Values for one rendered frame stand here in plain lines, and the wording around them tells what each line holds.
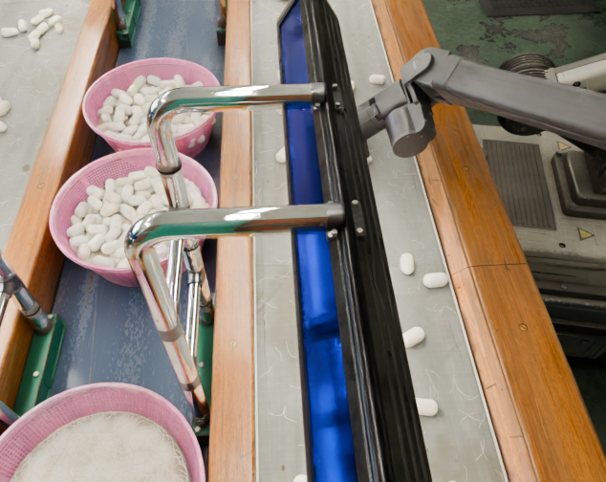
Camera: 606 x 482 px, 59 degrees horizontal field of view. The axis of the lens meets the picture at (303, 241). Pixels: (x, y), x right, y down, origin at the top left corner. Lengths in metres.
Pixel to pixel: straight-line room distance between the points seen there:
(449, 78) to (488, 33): 2.11
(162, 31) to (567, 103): 1.05
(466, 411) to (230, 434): 0.30
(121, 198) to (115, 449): 0.43
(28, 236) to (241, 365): 0.41
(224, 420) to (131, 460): 0.13
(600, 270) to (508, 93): 0.70
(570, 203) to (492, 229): 0.50
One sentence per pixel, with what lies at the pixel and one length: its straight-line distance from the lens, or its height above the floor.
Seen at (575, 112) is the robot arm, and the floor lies 1.01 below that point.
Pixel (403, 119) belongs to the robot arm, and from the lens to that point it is 0.86.
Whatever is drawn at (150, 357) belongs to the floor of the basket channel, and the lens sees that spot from 0.85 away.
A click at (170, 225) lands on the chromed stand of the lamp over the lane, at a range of 0.40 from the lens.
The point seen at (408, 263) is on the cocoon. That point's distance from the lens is 0.83.
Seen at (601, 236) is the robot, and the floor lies 0.47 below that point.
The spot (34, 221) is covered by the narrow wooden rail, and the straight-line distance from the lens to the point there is 0.95.
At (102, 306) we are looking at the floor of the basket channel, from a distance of 0.92.
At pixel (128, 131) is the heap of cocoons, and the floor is 0.74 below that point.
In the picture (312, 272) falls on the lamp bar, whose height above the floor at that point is 1.08.
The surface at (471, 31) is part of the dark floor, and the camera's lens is 2.94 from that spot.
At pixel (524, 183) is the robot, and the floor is 0.48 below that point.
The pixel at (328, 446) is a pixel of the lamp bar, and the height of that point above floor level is 1.08.
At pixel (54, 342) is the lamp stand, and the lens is 0.89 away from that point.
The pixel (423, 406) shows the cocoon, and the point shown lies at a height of 0.76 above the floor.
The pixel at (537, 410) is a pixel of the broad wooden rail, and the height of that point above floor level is 0.76.
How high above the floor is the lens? 1.42
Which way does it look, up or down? 52 degrees down
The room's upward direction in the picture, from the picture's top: 1 degrees clockwise
